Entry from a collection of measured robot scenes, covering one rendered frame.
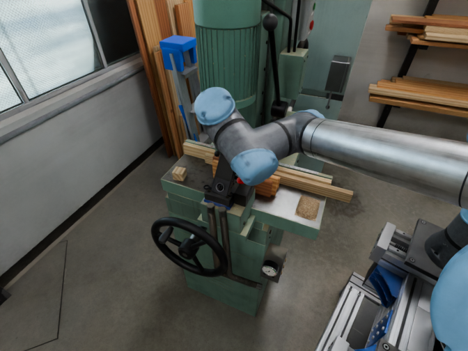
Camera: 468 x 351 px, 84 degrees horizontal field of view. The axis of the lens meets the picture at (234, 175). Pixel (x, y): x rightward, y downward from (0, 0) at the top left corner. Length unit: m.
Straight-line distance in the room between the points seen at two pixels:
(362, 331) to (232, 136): 1.26
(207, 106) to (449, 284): 0.40
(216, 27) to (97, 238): 1.74
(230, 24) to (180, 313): 1.46
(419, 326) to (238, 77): 0.90
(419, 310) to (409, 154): 0.73
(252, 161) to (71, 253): 1.84
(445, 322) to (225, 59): 0.67
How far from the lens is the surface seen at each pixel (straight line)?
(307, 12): 1.02
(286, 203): 0.92
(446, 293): 0.24
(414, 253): 1.06
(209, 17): 0.73
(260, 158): 0.44
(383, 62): 3.16
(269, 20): 0.67
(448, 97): 2.88
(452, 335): 0.26
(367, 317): 1.58
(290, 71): 0.96
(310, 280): 1.81
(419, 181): 0.39
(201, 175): 1.01
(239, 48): 0.74
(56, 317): 1.94
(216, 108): 0.48
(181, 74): 1.71
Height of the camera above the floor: 1.57
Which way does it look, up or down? 42 degrees down
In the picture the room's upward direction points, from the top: straight up
